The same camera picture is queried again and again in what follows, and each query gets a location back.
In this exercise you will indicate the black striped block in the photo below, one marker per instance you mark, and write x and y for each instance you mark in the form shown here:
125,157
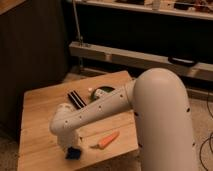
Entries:
76,100

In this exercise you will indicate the long white case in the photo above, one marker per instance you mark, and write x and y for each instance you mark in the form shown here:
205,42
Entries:
140,60

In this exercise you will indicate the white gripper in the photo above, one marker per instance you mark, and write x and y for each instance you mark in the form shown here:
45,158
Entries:
69,139

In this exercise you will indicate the wooden shelf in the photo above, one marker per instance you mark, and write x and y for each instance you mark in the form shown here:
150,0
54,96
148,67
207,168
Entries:
152,8

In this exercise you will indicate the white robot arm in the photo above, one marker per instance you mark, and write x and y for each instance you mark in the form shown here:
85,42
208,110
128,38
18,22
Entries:
162,115

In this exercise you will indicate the orange toy carrot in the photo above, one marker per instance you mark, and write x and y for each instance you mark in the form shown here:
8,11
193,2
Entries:
104,142

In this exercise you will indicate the black case handle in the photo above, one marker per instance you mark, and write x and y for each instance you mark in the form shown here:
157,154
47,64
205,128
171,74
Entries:
181,62

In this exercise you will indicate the metal pole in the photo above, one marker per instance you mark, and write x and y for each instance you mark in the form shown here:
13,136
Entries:
79,37

